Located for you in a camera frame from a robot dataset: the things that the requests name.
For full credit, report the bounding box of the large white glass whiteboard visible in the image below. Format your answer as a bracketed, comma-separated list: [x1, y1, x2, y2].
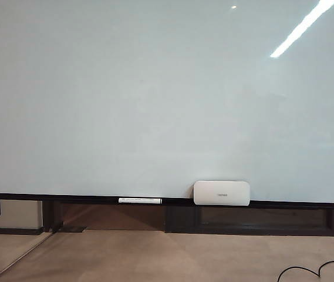
[0, 0, 334, 204]

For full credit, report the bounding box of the plain white marker pen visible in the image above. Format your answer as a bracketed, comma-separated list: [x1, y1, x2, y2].
[118, 197, 164, 205]

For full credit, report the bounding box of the white rounded whiteboard eraser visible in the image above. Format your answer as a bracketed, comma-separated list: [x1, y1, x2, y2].
[193, 180, 251, 207]

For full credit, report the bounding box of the black floor foot plate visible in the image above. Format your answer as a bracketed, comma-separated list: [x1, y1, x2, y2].
[62, 225, 87, 233]

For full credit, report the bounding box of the black baseboard strip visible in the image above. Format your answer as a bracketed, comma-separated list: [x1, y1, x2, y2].
[0, 227, 45, 236]

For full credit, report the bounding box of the dark lower stand frame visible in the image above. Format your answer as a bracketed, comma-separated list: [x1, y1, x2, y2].
[164, 205, 334, 236]

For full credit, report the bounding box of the black whiteboard tray rail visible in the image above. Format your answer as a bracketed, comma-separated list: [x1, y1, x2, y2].
[0, 192, 334, 210]

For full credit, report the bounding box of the black stand post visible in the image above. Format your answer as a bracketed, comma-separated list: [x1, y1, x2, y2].
[42, 200, 65, 233]

